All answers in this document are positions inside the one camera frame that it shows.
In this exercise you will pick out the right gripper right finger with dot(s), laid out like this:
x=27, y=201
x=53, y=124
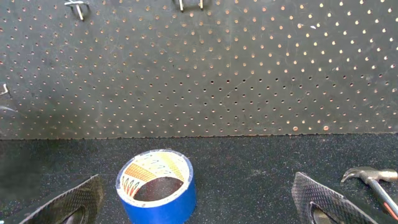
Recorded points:
x=317, y=196

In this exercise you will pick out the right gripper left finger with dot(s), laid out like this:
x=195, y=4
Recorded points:
x=77, y=199

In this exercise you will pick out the hammer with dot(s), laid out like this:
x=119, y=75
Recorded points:
x=373, y=175

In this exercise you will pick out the roll of blue tape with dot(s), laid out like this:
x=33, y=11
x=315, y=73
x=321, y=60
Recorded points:
x=161, y=211

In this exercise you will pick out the black pegboard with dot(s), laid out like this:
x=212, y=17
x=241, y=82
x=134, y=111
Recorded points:
x=199, y=62

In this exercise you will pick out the metal hook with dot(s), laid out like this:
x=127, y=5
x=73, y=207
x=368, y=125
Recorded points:
x=78, y=9
x=3, y=90
x=181, y=5

